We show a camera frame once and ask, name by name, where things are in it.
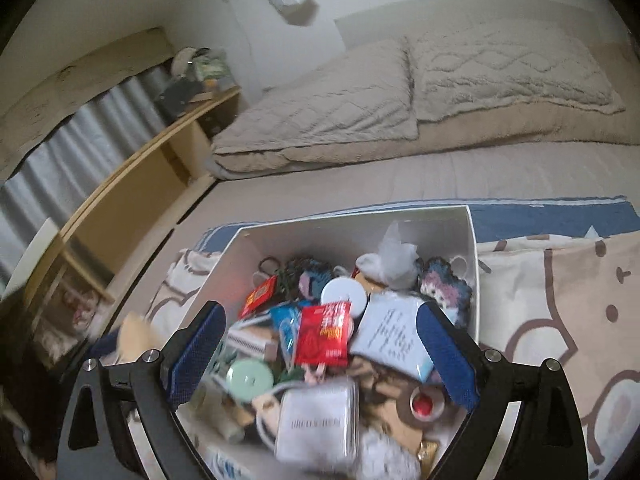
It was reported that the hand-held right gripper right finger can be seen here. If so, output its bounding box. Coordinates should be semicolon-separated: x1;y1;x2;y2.
416;301;588;480

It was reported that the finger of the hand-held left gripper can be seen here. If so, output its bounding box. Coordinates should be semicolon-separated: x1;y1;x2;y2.
92;335;121;357

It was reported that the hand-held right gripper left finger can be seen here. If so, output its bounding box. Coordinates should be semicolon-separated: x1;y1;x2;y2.
55;301;227;480

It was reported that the red snack packet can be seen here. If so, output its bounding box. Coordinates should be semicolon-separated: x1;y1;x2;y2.
295;301;353;368
240;276;278;318

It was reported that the blue white plastic packet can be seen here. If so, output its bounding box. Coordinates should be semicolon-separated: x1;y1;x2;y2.
270;302;306;371

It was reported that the white plastic wrap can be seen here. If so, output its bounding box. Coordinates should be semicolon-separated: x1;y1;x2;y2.
357;220;421;288

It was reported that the white shoe box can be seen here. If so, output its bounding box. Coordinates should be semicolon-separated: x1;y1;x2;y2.
172;205;481;480

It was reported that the tape roll with red centre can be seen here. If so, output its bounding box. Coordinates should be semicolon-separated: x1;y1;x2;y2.
409;387;446;421

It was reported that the white ribbed comb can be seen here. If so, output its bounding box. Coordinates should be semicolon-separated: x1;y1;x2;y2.
227;332;278;361

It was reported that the mint green organizer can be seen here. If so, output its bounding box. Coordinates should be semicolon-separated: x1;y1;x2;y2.
225;358;275;403

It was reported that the gold wrapped candy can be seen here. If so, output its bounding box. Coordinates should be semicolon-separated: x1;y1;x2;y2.
417;440;441;466

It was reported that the white fluffy cloth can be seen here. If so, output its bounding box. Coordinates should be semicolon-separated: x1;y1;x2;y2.
360;430;421;480

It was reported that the white round lid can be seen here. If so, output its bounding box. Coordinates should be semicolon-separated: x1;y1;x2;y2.
320;277;368;318

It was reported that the wooden bedside shelf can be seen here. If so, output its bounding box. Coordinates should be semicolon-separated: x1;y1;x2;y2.
25;87;243;311

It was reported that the grey curtain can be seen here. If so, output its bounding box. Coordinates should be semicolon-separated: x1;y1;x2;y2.
0;67;173;281

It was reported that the beige fleece duvet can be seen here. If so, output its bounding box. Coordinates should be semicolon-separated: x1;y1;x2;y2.
210;105;640;181

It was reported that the beige quilted pillow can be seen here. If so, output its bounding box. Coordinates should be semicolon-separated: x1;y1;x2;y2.
405;15;626;123
210;37;418;168

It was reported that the white headboard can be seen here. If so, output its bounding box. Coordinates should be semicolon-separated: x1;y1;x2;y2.
335;0;616;56

